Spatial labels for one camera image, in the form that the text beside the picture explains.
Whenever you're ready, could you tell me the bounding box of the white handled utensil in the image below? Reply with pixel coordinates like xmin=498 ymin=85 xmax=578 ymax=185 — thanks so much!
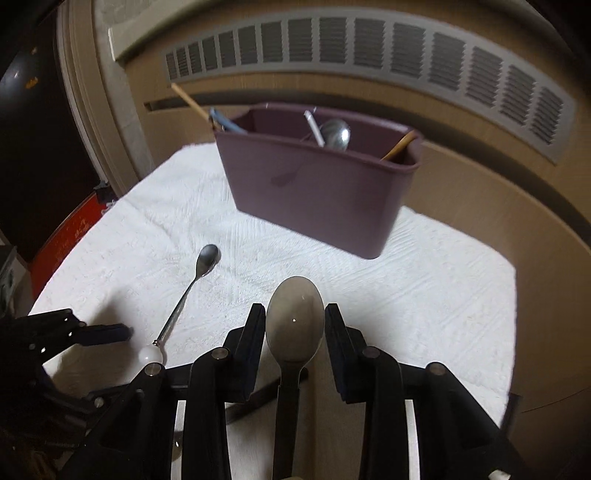
xmin=303 ymin=110 xmax=326 ymax=148

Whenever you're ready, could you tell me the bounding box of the red box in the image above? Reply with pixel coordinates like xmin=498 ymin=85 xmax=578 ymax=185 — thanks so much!
xmin=30 ymin=189 xmax=109 ymax=278

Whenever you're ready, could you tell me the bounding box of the blue handled utensil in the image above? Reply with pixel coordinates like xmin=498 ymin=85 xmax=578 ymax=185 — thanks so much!
xmin=209 ymin=107 xmax=247 ymax=134

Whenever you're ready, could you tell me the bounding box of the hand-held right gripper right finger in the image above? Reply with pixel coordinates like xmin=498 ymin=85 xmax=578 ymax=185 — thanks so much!
xmin=324 ymin=302 xmax=532 ymax=480

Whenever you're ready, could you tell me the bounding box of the round metal spoon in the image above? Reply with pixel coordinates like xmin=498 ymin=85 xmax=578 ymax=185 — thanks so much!
xmin=320 ymin=119 xmax=352 ymax=152

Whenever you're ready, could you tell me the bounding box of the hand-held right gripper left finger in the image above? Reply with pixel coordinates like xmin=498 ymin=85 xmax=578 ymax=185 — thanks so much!
xmin=60 ymin=302 xmax=267 ymax=480

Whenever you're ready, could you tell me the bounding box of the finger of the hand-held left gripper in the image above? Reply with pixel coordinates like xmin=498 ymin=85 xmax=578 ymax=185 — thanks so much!
xmin=16 ymin=308 xmax=134 ymax=365
xmin=44 ymin=382 xmax=141 ymax=418

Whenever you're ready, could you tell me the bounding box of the small spoon with white knob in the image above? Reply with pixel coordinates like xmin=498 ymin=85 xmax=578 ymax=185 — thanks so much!
xmin=139 ymin=244 xmax=221 ymax=366

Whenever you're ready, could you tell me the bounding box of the large spoon with dark handle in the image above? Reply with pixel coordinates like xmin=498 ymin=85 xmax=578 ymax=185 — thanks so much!
xmin=265 ymin=275 xmax=325 ymax=480

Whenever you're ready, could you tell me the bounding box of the wooden chopstick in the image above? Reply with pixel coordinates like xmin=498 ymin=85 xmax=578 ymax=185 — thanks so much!
xmin=170 ymin=83 xmax=218 ymax=131

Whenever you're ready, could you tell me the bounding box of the purple utensil holder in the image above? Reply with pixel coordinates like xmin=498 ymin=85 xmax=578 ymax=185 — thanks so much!
xmin=213 ymin=104 xmax=422 ymax=259

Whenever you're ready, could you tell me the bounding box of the wooden utensil handle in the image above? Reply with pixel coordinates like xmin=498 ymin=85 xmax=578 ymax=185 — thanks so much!
xmin=380 ymin=130 xmax=416 ymax=162

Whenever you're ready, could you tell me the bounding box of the white towel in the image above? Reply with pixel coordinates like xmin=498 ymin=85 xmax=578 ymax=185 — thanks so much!
xmin=28 ymin=141 xmax=518 ymax=480

